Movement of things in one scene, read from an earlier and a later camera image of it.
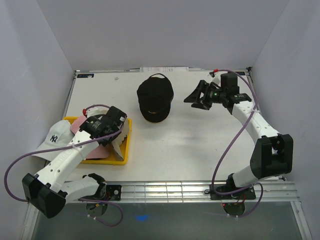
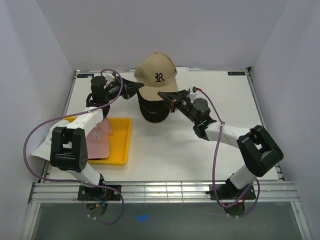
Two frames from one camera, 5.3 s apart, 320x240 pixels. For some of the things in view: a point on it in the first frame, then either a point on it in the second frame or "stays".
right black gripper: x=202 y=86 to x=175 y=98
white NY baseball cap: x=60 y=136 stays
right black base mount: x=246 y=194 stays
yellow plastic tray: x=112 y=159 stays
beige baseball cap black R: x=117 y=142 to x=157 y=72
